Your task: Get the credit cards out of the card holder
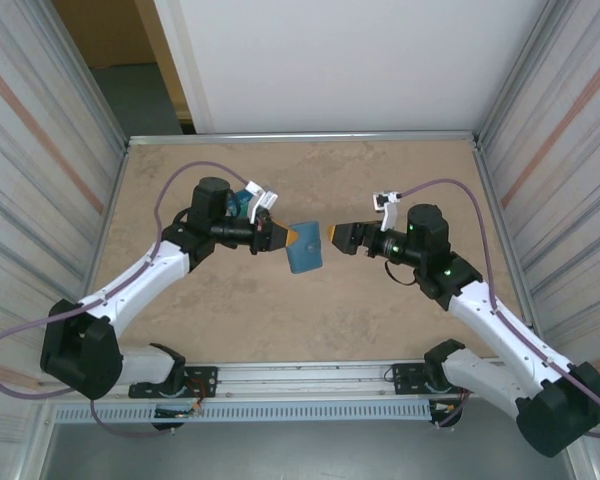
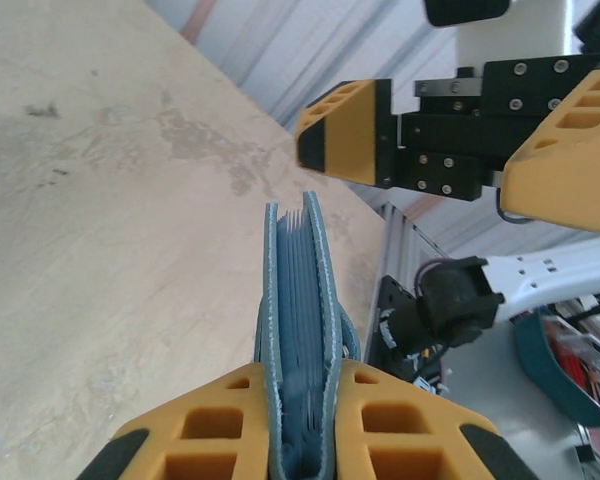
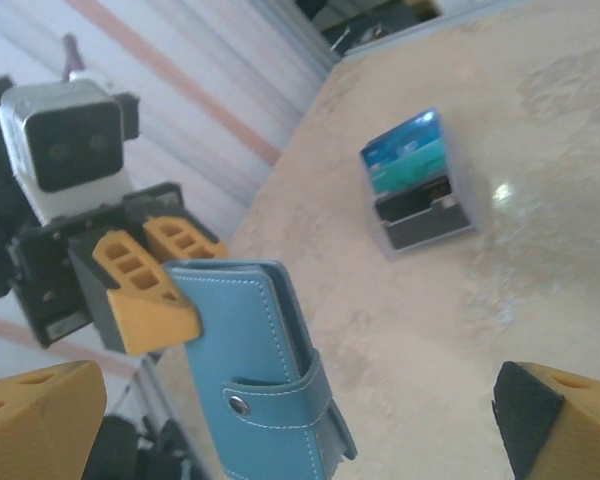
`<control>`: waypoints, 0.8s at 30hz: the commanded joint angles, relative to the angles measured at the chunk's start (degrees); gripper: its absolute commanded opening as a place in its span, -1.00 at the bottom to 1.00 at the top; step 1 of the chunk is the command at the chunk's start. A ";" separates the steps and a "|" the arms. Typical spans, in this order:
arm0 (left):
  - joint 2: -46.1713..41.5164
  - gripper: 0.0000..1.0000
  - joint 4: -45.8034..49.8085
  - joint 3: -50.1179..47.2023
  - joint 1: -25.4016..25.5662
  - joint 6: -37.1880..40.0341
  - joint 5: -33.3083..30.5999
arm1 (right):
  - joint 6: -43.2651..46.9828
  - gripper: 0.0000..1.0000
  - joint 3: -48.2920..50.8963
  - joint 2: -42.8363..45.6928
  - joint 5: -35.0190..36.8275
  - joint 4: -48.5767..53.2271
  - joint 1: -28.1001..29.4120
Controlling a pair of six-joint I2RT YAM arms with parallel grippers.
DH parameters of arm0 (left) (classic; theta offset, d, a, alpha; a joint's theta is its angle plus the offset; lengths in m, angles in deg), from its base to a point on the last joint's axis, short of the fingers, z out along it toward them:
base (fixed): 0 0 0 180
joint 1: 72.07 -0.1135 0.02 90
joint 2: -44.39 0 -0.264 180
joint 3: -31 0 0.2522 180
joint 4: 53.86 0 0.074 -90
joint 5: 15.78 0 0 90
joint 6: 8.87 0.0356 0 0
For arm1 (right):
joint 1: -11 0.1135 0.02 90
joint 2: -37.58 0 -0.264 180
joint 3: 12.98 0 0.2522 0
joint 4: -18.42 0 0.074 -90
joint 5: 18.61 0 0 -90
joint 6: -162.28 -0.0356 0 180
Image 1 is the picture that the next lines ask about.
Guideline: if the teal leather card holder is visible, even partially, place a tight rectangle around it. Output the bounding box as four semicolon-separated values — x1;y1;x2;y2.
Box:
284;219;327;275

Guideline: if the small teal and black box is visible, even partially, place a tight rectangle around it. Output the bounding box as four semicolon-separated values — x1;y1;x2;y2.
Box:
228;187;254;220

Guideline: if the small green circuit board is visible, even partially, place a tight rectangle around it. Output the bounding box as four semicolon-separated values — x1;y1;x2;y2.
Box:
153;405;204;420

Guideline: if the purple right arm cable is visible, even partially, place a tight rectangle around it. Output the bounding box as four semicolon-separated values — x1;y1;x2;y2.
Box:
399;178;600;441

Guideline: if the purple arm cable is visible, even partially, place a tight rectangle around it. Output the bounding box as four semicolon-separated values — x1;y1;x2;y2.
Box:
0;159;255;439
399;178;600;441

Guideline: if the thin black cable loop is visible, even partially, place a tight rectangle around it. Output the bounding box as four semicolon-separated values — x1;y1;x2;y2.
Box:
384;258;417;288

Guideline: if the aluminium table frame rail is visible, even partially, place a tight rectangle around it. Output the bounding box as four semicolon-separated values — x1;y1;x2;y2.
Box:
79;142;131;301
127;130;481;149
472;139;536;331

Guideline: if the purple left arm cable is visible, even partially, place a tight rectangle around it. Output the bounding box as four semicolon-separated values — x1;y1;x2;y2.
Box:
0;159;255;439

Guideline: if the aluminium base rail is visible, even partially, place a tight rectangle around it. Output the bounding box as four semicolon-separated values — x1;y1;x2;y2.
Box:
119;360;521;402

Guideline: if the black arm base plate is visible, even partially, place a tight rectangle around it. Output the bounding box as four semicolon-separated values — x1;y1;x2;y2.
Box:
390;363;449;399
128;366;219;400

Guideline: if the grey slotted cable duct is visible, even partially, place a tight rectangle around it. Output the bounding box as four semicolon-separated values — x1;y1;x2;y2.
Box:
53;402;431;424

